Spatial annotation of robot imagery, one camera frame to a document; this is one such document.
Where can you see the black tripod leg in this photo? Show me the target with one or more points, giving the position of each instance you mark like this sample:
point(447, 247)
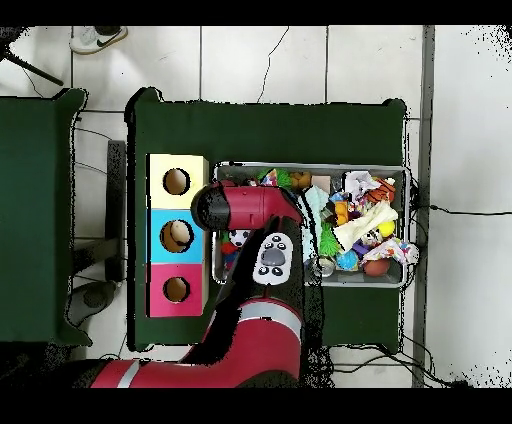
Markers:
point(36, 70)

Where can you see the wooden box with three holes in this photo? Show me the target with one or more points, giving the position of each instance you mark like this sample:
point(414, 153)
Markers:
point(196, 276)

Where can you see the shallow clear mesh bin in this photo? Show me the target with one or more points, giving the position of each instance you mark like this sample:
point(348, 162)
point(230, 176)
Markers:
point(352, 280)

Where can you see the black floor stand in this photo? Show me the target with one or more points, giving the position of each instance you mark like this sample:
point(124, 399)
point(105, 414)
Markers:
point(116, 208)

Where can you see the small soccer ball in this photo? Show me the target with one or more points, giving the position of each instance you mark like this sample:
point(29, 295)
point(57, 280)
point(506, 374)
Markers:
point(238, 238)

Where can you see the cream cloth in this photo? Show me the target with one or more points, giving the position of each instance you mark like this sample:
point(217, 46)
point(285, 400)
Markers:
point(364, 226)

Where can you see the person's foot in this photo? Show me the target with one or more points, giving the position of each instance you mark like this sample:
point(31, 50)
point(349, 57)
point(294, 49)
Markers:
point(96, 40)

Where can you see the mint green knit cloth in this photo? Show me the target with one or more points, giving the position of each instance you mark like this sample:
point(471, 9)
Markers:
point(314, 216)

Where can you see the colourful polka-dot cloth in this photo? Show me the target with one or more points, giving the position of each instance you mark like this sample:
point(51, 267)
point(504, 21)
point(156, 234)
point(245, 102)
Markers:
point(268, 178)

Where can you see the dark green tablecloth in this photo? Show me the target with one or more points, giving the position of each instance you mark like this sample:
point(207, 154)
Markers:
point(200, 128)

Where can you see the dark green side table cloth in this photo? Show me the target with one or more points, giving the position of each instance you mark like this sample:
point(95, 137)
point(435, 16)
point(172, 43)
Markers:
point(40, 240)

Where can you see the red-brown ball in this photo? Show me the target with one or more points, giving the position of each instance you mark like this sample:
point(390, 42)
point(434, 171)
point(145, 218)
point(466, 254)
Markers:
point(376, 266)

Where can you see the green spiky ball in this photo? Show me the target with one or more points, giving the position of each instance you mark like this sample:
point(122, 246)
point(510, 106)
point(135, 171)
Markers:
point(328, 242)

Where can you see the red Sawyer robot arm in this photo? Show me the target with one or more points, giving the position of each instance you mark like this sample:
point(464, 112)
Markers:
point(256, 208)

